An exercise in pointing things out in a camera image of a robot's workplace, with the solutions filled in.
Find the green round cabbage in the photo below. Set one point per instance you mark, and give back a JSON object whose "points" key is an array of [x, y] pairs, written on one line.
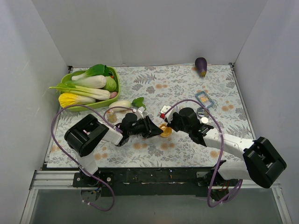
{"points": [[110, 84]]}

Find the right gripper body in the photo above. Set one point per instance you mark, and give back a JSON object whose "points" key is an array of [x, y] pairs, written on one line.
{"points": [[175, 122]]}

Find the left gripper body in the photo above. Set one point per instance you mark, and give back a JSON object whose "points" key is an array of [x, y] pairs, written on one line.
{"points": [[146, 127]]}

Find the long white celery cabbage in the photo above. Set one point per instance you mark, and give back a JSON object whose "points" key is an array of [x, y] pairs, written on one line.
{"points": [[97, 94]]}

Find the green vegetable basket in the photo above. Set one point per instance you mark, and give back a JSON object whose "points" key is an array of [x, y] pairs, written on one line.
{"points": [[98, 103]]}

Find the white cap pill bottle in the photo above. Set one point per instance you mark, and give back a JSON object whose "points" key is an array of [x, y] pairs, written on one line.
{"points": [[204, 120]]}

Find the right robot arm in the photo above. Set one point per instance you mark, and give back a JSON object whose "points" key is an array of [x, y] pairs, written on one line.
{"points": [[258, 161]]}

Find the floral table mat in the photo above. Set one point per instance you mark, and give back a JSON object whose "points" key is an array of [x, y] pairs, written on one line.
{"points": [[176, 85]]}

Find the white radish with leaf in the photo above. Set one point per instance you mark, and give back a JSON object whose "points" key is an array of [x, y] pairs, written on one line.
{"points": [[122, 105]]}

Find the orange round pill case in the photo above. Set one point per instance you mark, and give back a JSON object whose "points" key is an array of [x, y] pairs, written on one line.
{"points": [[164, 134]]}

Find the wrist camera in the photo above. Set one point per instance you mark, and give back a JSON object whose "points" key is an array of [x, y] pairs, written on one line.
{"points": [[139, 112], [166, 111]]}

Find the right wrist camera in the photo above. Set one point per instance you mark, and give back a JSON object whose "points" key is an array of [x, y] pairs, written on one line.
{"points": [[166, 111]]}

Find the clear bottle of yellow pills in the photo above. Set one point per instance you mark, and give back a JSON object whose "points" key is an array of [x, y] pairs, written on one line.
{"points": [[111, 116]]}

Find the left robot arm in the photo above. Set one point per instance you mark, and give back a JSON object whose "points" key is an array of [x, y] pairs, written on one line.
{"points": [[85, 135]]}

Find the yellow napa cabbage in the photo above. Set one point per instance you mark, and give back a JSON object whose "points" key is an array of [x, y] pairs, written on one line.
{"points": [[67, 99]]}

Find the pink sweet potato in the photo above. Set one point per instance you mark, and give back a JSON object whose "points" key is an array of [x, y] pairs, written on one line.
{"points": [[113, 94]]}

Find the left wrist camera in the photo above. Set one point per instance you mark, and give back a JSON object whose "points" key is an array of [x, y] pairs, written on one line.
{"points": [[139, 112]]}

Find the purple eggplant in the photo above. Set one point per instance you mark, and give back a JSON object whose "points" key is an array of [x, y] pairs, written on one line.
{"points": [[201, 66]]}

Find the white bok choy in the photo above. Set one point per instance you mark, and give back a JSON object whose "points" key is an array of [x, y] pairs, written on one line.
{"points": [[94, 77]]}

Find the blue rectangular pill box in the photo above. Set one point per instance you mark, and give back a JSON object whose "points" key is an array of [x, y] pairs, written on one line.
{"points": [[204, 99]]}

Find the dark round pill case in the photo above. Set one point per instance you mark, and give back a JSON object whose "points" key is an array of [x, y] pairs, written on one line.
{"points": [[201, 112]]}

